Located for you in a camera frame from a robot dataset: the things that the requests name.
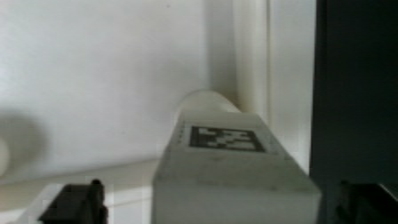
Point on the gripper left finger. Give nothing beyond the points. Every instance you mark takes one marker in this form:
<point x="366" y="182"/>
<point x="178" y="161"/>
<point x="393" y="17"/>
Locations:
<point x="77" y="207"/>

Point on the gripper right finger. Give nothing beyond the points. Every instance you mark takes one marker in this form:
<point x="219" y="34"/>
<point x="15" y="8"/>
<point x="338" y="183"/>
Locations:
<point x="365" y="205"/>

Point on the white leg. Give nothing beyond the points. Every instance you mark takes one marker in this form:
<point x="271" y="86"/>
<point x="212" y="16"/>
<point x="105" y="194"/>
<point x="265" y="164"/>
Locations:
<point x="228" y="180"/>

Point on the white square tabletop part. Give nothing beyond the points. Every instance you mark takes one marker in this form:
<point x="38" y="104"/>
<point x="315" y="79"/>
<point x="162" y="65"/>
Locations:
<point x="104" y="59"/>

